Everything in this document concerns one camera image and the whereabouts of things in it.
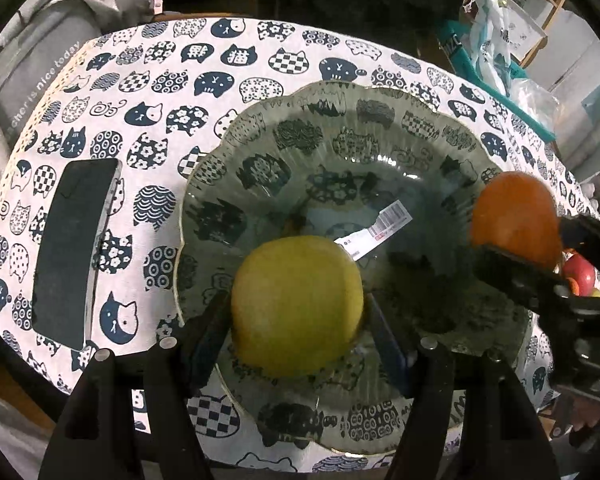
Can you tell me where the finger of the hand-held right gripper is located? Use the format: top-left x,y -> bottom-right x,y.
472,244 -> 576,313
557,215 -> 600,261

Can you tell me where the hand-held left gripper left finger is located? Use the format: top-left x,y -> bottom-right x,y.
39,287 -> 231,480

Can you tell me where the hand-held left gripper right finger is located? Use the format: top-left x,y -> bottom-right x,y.
365,292 -> 563,480

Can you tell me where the red apple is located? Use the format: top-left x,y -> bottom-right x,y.
562,253 -> 598,297

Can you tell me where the orange persimmon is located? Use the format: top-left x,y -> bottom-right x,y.
470,171 -> 565,271

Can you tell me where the yellow lemon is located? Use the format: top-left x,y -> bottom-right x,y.
230,235 -> 366,379

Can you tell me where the scalloped glass bowl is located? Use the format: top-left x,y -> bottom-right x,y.
175,80 -> 533,456

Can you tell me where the person's right hand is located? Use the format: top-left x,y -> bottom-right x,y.
550,394 -> 600,448

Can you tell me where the clear plastic bag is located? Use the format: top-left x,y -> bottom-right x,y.
507,79 -> 558,133

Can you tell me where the black smartphone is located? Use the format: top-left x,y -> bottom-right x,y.
32,158 -> 123,351

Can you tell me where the white cabinet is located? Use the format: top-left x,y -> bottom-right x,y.
525,10 -> 600,183

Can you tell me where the teal box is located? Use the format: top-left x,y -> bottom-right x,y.
437,20 -> 556,141

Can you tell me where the white plastic bag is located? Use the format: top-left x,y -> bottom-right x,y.
462,0 -> 523,98

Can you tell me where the cat print tablecloth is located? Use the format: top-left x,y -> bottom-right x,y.
0,17 -> 600,473

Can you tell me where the grey bag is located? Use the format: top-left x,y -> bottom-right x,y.
0,7 -> 106,151

